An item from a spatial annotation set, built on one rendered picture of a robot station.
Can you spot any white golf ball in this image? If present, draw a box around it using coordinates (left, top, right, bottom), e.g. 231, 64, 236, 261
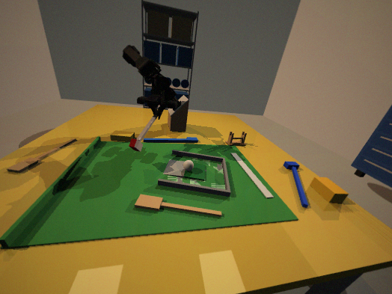
183, 160, 194, 171

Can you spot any beige flat bar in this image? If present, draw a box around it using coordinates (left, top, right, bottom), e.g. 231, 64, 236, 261
231, 153, 274, 198

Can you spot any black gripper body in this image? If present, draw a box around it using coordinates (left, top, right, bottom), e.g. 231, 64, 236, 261
137, 87, 177, 109

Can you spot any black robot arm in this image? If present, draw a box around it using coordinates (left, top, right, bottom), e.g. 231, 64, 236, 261
122, 45, 181, 108

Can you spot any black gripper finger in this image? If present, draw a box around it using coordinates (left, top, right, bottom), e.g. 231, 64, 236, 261
158, 106, 167, 119
148, 106, 157, 115

